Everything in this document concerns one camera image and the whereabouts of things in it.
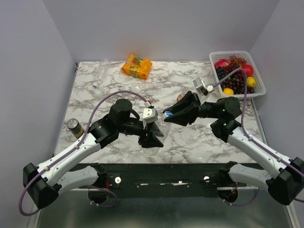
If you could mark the black base frame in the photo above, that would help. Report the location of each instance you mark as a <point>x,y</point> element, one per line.
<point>164,180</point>

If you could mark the orange juice bottle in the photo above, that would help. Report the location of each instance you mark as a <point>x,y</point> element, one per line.
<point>180,96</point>

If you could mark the blue white bottle cap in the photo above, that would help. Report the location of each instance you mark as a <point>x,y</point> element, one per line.
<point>167,114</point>

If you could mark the blue grape bunch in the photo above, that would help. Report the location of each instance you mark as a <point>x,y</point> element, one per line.
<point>221,72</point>

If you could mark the red apple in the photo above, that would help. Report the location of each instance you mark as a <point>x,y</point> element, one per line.
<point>223,63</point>

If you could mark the black yellow drink can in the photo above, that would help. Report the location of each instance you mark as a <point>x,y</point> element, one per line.
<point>75,127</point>

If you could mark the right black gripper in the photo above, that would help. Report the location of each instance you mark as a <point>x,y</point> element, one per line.
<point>194,105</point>

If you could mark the red round fruit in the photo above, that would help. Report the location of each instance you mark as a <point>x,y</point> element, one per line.
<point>248,70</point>

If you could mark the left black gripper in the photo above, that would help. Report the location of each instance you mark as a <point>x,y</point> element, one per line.
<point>150,140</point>

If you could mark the yellow lemon lower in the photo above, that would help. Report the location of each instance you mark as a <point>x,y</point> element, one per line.
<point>228,91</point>

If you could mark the white plastic basket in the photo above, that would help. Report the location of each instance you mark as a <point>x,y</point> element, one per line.
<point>236,71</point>

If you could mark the clear bottle blue cap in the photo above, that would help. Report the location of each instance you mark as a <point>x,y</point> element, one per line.
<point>101,73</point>

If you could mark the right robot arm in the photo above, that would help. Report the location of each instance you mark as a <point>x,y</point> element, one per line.
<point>281,176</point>

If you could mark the orange snack bag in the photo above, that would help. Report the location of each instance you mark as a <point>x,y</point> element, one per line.
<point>137,67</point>

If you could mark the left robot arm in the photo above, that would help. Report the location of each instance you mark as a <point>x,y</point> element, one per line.
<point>46,181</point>

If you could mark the yellow lemon upper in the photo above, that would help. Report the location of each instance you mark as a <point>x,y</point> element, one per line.
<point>251,82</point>

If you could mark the dark red grape bunch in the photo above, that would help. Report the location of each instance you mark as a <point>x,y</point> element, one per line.
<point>236,81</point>

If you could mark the yellow lemon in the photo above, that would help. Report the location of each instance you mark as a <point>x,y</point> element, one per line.
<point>228,91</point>
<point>251,82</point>

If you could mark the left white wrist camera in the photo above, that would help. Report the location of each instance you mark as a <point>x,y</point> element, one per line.
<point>150,115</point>

